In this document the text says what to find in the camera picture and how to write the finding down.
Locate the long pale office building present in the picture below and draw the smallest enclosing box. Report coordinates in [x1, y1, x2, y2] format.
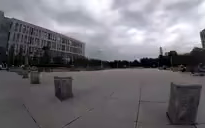
[0, 7, 86, 66]

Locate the thin tower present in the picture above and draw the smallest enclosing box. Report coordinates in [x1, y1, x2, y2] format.
[159, 46, 164, 58]

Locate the row of trees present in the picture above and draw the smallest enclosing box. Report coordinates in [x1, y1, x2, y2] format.
[6, 44, 91, 68]

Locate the vehicle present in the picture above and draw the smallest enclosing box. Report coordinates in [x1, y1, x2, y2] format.
[0, 63, 10, 72]

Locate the distant line of trees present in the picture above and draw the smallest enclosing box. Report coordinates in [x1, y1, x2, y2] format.
[73, 46, 205, 71]

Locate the grey concrete slab pavement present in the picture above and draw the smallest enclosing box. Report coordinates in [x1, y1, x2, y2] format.
[0, 68, 205, 128]

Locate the group of parked vehicles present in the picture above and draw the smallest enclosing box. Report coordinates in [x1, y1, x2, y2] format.
[176, 62, 205, 77]

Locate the row of stone bollards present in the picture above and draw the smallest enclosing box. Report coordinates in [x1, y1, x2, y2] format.
[21, 69, 203, 126]

